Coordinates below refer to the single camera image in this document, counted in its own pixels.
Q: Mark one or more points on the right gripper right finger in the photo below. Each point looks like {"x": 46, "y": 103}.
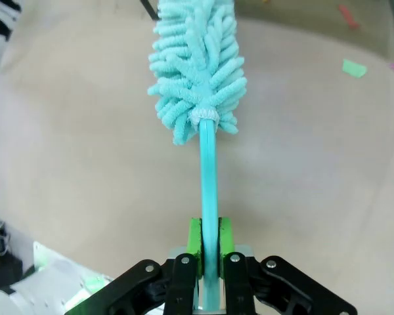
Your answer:
{"x": 239, "y": 285}

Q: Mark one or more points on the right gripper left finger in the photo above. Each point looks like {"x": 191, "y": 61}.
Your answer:
{"x": 180, "y": 285}

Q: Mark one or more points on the teal microfibre duster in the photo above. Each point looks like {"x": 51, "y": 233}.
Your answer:
{"x": 197, "y": 65}

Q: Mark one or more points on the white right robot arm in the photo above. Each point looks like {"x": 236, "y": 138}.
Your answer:
{"x": 36, "y": 288}

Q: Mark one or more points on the green paper scrap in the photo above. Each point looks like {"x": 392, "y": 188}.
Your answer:
{"x": 354, "y": 68}

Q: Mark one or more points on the red paper scrap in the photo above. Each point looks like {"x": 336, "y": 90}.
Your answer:
{"x": 348, "y": 16}

